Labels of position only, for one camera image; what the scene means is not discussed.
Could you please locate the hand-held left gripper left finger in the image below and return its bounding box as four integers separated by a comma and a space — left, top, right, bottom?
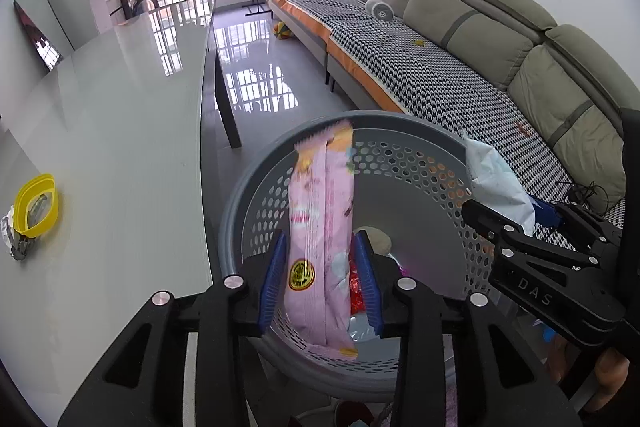
57, 229, 290, 427

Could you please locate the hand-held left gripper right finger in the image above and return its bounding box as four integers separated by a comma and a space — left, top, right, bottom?
352, 229, 583, 427

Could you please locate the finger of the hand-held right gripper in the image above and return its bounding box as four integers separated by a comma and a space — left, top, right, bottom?
461, 199, 576, 268
527, 197, 623, 258

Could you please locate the red plastic bag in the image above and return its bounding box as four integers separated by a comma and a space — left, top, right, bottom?
350, 257, 368, 315

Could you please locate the white teal plastic packet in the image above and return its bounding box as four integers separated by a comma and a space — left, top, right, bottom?
462, 129, 536, 238

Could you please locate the grey perforated waste basket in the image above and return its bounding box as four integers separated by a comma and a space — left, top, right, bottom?
218, 109, 503, 404

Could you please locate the pink snack packet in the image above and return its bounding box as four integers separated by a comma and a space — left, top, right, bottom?
285, 119, 360, 360

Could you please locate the beige round lump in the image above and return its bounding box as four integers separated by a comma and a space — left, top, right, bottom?
357, 226, 393, 253

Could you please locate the grey sofa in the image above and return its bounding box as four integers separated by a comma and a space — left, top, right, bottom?
262, 0, 640, 228

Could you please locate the houndstooth sofa cover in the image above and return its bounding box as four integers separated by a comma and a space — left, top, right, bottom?
263, 0, 626, 240

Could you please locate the white round fan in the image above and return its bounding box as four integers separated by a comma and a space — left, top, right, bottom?
365, 0, 396, 22

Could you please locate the crumpled silver white wrapper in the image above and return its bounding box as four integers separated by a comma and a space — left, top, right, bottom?
1, 206, 41, 262

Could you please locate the white cabinet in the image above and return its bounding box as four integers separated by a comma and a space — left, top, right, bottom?
105, 0, 138, 25

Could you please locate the black framed mirror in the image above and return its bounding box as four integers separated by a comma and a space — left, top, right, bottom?
14, 0, 76, 72

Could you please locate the black cable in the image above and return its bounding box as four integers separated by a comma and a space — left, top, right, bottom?
555, 179, 608, 215

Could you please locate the yellow plastic ring lid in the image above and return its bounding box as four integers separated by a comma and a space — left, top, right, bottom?
13, 173, 60, 238

